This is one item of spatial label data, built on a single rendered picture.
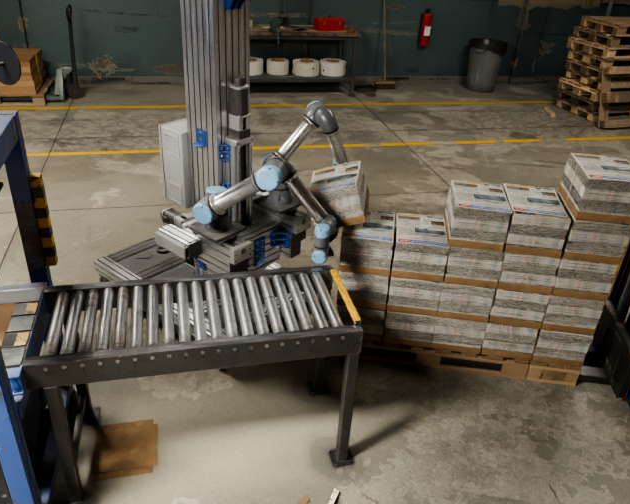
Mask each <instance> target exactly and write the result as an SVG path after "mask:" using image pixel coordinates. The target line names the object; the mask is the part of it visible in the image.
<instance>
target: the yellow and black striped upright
mask: <svg viewBox="0 0 630 504"><path fill-rule="evenodd" d="M28 178H29V183H30V188H31V193H32V198H33V203H34V207H35V212H36V217H37V222H38V227H39V232H40V237H41V242H42V247H43V252H44V257H45V261H46V266H56V265H57V263H58V257H57V252H56V246H55V240H54V235H53V230H52V225H51V219H50V214H49V209H48V204H47V198H46V193H45V188H44V183H43V178H42V173H30V174H29V175H28Z"/></svg>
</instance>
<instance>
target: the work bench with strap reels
mask: <svg viewBox="0 0 630 504"><path fill-rule="evenodd" d="M344 25H345V19H344V18H343V17H333V16H326V17H315V18H314V25H293V26H300V27H303V28H306V29H307V30H304V31H302V30H301V31H297V30H293V29H298V28H291V27H286V26H281V27H280V33H279V39H301V40H342V51H341V59H335V58H324V59H321V60H320V62H319V61H318V60H315V59H309V58H298V59H294V60H293V69H289V60H287V59H284V58H269V59H267V64H266V65H267V69H263V59H261V58H256V57H250V82H339V85H338V86H344V85H343V82H350V94H349V95H348V96H349V97H355V96H354V83H355V71H356V60H357V48H358V37H361V34H360V33H358V32H357V31H355V33H350V32H348V28H350V27H349V26H344ZM268 28H270V24H254V26H253V27H250V39H278V34H277V33H275V32H269V30H268ZM346 40H354V46H353V58H352V70H351V75H349V74H348V73H347V72H346V61H345V50H346Z"/></svg>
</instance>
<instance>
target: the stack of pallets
mask: <svg viewBox="0 0 630 504"><path fill-rule="evenodd" d="M594 22H595V23H596V25H593V23H594ZM586 33H589V35H585V34H586ZM579 44H583V46H579ZM566 47H567V48H568V51H569V52H568V56H567V57H566V58H567V62H566V66H565V68H567V70H566V71H567V72H566V76H565V78H559V83H558V87H557V92H556V95H555V97H556V98H557V104H556V106H555V107H557V108H571V111H570V112H569V113H571V114H573V115H575V116H579V115H588V116H587V119H586V121H589V122H597V118H598V117H599V114H598V106H600V103H599V93H601V89H600V85H601V81H602V78H601V67H610V66H630V17H615V16H582V20H581V24H580V25H579V26H574V33H573V35H572V37H568V42H567V46H566ZM579 54H580V55H583V56H579ZM578 65H580V66H578ZM577 75H579V76H577ZM611 81H630V78H611ZM570 85H572V86H570ZM625 91H630V88H613V89H611V90H610V92H625Z"/></svg>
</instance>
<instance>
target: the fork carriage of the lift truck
mask: <svg viewBox="0 0 630 504"><path fill-rule="evenodd" d="M602 311H603V312H602V313H601V317H600V319H598V322H599V323H597V327H596V330H595V333H594V335H593V341H592V343H594V344H595V346H596V349H597V351H598V355H597V356H598V358H599V360H600V362H601V365H602V367H603V368H605V369H606V371H607V373H608V375H609V377H610V380H609V382H610V385H611V387H612V389H613V391H614V394H615V396H616V398H617V399H618V398H624V399H626V397H627V394H628V392H629V390H630V335H629V333H628V331H627V329H626V327H625V325H624V324H623V322H622V320H621V318H620V316H619V314H618V313H617V311H616V309H615V307H614V305H613V304H612V302H611V300H610V298H609V296H608V298H607V301H604V307H603V309H602Z"/></svg>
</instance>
